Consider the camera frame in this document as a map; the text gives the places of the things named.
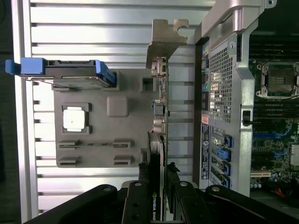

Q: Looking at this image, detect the green RAM stick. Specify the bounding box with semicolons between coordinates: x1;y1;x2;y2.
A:
58;141;131;148

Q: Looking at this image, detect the grey parts rack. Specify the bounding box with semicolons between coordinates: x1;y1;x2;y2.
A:
52;69;169;168

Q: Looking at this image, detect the blue expansion slot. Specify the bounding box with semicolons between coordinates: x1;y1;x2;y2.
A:
252;131;292;139

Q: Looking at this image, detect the green motherboard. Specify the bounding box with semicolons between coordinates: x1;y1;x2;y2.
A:
249;32;299;199

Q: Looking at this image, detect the silver CPU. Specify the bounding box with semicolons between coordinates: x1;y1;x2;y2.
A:
63;108;86;129

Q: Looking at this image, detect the silver chipset heatsink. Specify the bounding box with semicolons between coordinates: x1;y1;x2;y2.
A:
290;143;299;169

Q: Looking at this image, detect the open black PC case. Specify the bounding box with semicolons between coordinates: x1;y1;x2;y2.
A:
193;0;299;206

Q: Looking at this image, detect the hard disk in blue caddy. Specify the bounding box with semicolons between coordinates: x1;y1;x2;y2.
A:
5;58;117;88

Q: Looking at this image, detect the CPU socket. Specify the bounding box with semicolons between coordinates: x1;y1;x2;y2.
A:
256;62;299;98

